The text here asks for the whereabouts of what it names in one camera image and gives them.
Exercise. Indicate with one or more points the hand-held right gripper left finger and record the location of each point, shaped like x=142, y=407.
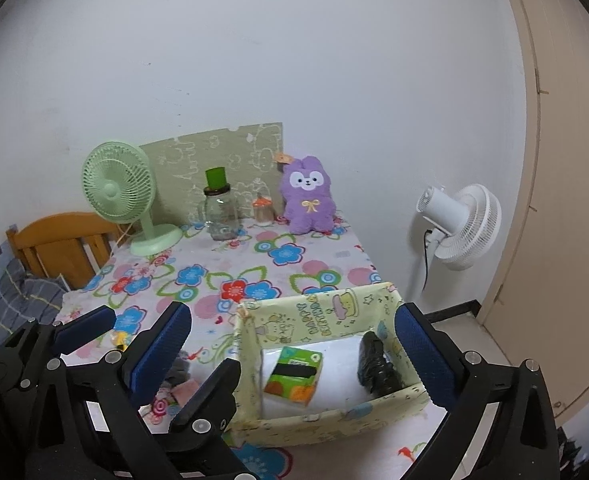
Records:
x=159, y=355

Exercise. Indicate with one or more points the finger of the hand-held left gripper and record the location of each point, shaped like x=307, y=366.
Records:
x=84, y=328
x=209, y=395

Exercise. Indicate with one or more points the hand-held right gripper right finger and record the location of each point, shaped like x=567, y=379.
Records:
x=419, y=355

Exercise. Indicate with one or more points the pink cloth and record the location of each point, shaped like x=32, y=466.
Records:
x=187, y=391

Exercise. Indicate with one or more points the cartoon printed tissue packet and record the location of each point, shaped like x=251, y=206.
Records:
x=119, y=340

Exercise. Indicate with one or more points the printed fabric storage box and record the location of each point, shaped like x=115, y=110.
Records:
x=294, y=310

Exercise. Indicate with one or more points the black cloth bundle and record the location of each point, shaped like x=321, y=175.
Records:
x=374, y=365

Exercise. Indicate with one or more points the grey plaid pillow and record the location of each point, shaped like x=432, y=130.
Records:
x=24, y=295

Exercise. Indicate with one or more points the green tissue packet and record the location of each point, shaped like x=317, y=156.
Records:
x=294, y=365

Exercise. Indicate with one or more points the white standing fan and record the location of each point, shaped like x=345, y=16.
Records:
x=467, y=225

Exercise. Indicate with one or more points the green desk fan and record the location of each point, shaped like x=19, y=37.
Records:
x=117, y=185

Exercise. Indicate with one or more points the glass jar mug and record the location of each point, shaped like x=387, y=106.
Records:
x=220, y=217

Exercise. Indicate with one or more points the small orange-lidded jar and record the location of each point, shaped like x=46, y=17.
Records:
x=263, y=212

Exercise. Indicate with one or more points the green cup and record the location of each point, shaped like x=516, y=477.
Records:
x=217, y=179

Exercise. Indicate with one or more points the purple plush bunny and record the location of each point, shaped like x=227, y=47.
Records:
x=308, y=200

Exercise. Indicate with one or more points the beige door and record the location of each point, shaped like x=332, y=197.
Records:
x=549, y=210

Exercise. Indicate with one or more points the green printed panel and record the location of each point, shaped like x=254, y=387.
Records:
x=184, y=160

